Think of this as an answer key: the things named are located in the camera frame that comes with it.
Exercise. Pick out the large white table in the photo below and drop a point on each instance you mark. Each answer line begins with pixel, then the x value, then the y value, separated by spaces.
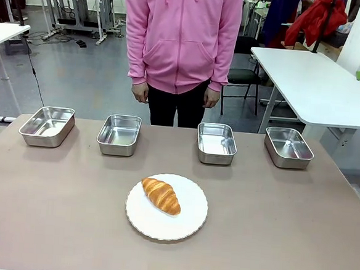
pixel 310 82

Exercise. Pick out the white scalloped plate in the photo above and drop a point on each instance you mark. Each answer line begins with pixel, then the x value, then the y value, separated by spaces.
pixel 161 223

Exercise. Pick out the grey storage basket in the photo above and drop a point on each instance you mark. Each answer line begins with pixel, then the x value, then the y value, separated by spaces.
pixel 341 38

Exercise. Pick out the black clamped pole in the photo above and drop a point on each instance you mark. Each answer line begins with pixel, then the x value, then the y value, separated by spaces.
pixel 19 9
pixel 323 27

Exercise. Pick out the person's left forearm pink sleeve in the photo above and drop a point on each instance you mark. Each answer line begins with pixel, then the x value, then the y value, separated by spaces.
pixel 223 70

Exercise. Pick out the white floor power strip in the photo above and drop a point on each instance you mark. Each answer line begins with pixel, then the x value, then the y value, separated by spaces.
pixel 49 35

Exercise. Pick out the person's right hand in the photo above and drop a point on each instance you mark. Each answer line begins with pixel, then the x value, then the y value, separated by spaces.
pixel 140 93

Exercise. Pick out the person's left hand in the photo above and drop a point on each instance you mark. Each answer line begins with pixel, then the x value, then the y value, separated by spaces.
pixel 212 98

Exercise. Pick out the steel rectangular container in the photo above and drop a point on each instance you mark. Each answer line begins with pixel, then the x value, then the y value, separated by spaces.
pixel 119 134
pixel 48 124
pixel 216 142
pixel 288 147

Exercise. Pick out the red jacket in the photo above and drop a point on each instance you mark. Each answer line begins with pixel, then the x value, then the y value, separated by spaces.
pixel 318 18

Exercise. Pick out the person's right forearm pink sleeve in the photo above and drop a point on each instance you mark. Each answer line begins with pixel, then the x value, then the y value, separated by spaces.
pixel 135 64

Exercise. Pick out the golden croissant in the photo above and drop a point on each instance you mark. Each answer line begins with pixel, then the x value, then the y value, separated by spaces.
pixel 160 195

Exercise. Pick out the black foot pedal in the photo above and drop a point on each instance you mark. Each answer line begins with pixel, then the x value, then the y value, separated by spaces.
pixel 81 44

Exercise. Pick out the dark blue hanging cloth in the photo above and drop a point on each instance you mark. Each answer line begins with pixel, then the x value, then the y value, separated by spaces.
pixel 277 18

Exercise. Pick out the black folding chair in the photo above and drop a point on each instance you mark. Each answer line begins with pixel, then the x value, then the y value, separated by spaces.
pixel 243 76

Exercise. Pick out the white table with T-foot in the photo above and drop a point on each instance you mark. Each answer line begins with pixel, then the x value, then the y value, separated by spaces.
pixel 5 33

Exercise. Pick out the background desk with green light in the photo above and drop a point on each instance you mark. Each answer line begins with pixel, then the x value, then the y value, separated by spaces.
pixel 256 10

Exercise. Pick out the person in pink hoodie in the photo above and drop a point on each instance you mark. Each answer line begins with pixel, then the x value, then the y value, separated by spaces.
pixel 181 33

